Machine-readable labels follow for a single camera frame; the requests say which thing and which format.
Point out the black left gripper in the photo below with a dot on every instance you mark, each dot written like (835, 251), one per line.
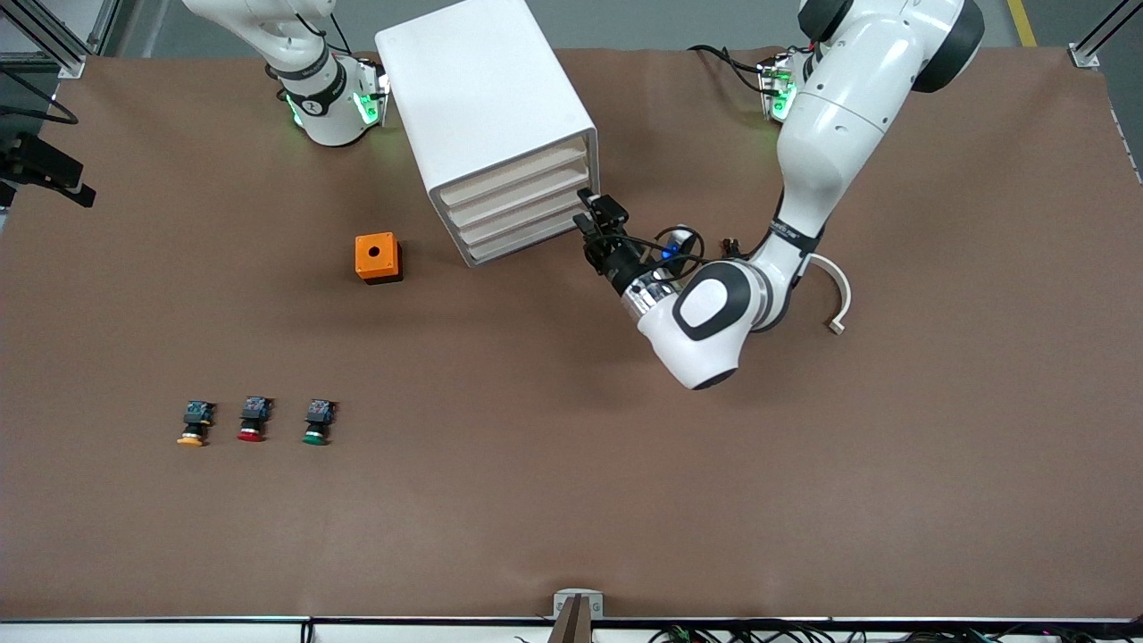
(618, 263)

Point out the yellow mushroom push button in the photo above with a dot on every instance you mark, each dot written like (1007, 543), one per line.
(196, 420)

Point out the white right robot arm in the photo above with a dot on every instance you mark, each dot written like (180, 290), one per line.
(330, 116)

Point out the green mushroom push button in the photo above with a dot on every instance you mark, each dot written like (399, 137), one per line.
(319, 417)

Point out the white curved plastic bracket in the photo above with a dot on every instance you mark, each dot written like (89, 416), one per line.
(844, 295)

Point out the orange button enclosure box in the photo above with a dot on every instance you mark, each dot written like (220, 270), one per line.
(375, 254)

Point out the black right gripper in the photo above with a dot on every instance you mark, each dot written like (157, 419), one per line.
(36, 161)

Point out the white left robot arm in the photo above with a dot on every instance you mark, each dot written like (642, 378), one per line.
(830, 134)

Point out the red mushroom push button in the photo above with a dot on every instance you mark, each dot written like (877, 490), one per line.
(254, 415)

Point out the brown table cover sheet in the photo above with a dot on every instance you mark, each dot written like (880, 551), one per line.
(571, 446)

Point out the aluminium frame post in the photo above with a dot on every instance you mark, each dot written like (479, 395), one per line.
(1085, 58)
(71, 64)

